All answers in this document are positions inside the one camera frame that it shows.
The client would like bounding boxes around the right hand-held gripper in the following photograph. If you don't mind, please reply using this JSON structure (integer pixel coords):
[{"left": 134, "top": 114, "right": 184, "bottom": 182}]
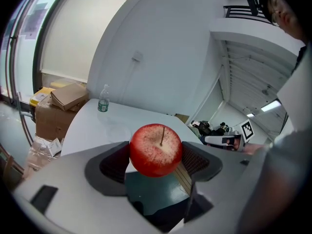
[{"left": 203, "top": 119, "right": 255, "bottom": 153}]

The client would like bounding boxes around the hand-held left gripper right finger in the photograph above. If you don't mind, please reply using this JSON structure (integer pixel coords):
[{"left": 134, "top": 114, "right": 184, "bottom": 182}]
[{"left": 170, "top": 141, "right": 266, "bottom": 234}]

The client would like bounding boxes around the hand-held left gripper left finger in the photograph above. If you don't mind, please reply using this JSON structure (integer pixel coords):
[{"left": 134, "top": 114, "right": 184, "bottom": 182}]
[{"left": 12, "top": 140, "right": 169, "bottom": 234}]

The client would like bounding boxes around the red apple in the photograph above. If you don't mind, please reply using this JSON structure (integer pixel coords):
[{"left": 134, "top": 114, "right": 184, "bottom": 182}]
[{"left": 129, "top": 123, "right": 183, "bottom": 178}]

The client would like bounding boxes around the dark green plate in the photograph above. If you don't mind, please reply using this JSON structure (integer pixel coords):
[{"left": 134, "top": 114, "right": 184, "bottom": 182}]
[{"left": 125, "top": 171, "right": 191, "bottom": 217}]

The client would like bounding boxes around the person's right forearm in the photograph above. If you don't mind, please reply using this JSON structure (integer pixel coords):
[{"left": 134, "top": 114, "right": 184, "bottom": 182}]
[{"left": 243, "top": 142, "right": 274, "bottom": 156}]

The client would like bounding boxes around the dark background equipment clutter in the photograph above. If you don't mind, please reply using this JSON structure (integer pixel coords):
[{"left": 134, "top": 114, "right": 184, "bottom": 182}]
[{"left": 191, "top": 120, "right": 233, "bottom": 141}]

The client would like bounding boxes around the small brown cardboard box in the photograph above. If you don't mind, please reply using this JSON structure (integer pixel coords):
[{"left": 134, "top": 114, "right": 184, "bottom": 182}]
[{"left": 174, "top": 113, "right": 190, "bottom": 124}]

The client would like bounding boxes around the wooden slatted board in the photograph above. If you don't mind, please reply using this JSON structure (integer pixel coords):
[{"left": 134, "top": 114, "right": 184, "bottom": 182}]
[{"left": 174, "top": 164, "right": 194, "bottom": 195}]

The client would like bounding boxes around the pile of wrapped cartons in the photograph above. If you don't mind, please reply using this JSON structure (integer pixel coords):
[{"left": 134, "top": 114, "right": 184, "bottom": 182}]
[{"left": 25, "top": 135, "right": 64, "bottom": 173}]

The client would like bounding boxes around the wooden chair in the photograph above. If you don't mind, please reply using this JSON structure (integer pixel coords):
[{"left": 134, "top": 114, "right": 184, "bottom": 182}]
[{"left": 0, "top": 144, "right": 25, "bottom": 189}]

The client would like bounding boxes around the long ceiling light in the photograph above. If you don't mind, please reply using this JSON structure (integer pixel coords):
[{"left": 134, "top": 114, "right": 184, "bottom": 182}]
[{"left": 260, "top": 99, "right": 281, "bottom": 113}]

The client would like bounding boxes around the large brown cardboard box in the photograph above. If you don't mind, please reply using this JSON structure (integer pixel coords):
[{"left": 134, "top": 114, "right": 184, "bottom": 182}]
[{"left": 35, "top": 97, "right": 81, "bottom": 141}]

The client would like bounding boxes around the person's white shirt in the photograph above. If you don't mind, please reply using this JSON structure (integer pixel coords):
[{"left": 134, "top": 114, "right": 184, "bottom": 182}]
[{"left": 238, "top": 40, "right": 312, "bottom": 234}]

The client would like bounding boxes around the flat brown cardboard box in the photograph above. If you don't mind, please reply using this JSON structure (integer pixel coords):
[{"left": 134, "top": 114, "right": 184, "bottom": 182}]
[{"left": 50, "top": 82, "right": 89, "bottom": 112}]

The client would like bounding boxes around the clear plastic water bottle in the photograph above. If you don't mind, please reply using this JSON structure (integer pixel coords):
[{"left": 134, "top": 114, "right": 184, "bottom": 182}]
[{"left": 97, "top": 83, "right": 111, "bottom": 113}]

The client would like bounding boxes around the yellow box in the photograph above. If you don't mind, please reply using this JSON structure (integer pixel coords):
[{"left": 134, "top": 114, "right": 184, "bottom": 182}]
[{"left": 29, "top": 87, "right": 56, "bottom": 107}]

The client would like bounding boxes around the black railing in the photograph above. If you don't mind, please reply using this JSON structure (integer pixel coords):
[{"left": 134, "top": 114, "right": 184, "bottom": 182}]
[{"left": 223, "top": 4, "right": 272, "bottom": 24}]

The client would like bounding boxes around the person's head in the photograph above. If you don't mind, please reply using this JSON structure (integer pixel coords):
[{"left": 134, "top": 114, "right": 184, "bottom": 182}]
[{"left": 258, "top": 0, "right": 307, "bottom": 41}]

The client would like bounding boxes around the white roller blind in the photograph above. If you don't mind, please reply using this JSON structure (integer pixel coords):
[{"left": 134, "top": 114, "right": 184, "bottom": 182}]
[{"left": 39, "top": 0, "right": 128, "bottom": 83}]

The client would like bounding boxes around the paper notice on glass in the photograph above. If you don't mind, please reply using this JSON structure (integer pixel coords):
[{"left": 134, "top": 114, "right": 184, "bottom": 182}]
[{"left": 20, "top": 2, "right": 49, "bottom": 40}]

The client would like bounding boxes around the metal door handle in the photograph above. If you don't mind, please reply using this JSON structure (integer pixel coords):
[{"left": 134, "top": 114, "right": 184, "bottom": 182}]
[{"left": 16, "top": 91, "right": 34, "bottom": 146}]

